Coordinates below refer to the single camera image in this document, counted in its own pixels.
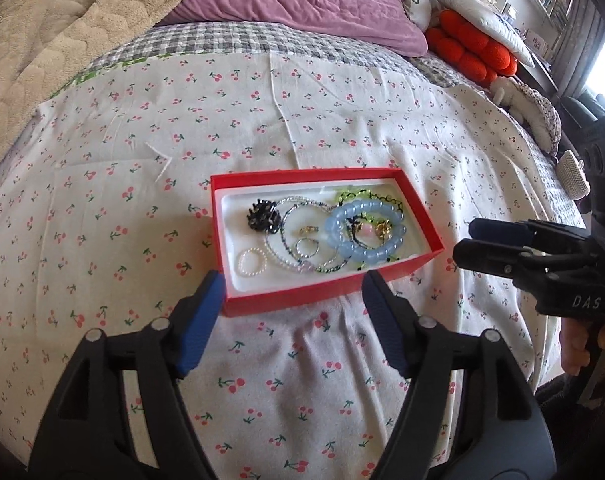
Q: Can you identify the person's right forearm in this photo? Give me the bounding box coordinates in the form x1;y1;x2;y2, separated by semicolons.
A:
532;372;605;480

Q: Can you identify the black chair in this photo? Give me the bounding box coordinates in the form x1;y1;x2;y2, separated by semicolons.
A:
559;92;605;151

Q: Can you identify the red jewelry box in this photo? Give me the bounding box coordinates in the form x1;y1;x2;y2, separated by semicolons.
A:
211;167;447;317

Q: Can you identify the woven cream pouch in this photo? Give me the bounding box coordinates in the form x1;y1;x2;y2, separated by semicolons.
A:
555;150;590;200

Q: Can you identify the clear bead bracelet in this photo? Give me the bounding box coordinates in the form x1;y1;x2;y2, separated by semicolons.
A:
264;194;350;273

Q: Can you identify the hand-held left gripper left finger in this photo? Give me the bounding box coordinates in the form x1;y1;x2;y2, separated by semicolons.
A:
30;270;226;480

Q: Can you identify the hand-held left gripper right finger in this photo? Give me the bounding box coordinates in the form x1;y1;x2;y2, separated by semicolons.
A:
362;270;558;480

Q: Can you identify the white pearl bead ring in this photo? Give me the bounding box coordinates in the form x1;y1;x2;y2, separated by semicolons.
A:
236;247;267;276

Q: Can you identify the person's right hand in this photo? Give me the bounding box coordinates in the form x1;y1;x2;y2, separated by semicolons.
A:
561;321;605;376

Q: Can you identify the green bead bracelet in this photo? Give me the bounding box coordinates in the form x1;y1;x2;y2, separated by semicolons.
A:
335;186;405;241

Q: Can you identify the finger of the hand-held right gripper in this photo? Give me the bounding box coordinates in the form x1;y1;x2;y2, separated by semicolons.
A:
453;240;548;281
469;218;590;256

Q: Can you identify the blue bead bracelet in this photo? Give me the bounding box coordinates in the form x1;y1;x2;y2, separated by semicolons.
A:
327;199;408;267

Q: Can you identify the grey curtain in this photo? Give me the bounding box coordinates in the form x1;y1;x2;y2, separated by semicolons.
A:
552;0;605;101

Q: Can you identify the cherry print sheet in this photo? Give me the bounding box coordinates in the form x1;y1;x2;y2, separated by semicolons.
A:
0;52;583;480

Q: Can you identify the beige quilted blanket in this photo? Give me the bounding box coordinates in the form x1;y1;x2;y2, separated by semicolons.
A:
0;0;168;186

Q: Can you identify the white patterned pillow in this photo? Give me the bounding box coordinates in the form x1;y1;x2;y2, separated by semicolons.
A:
429;0;535;68

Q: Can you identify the orange bobble cushion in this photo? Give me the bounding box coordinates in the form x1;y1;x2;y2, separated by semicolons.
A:
425;10;518;86

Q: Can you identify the white plush toy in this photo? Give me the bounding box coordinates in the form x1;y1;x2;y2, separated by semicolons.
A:
489;77;563;153

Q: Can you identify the black hair claw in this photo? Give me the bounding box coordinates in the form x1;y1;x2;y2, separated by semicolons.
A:
246;199;283;233

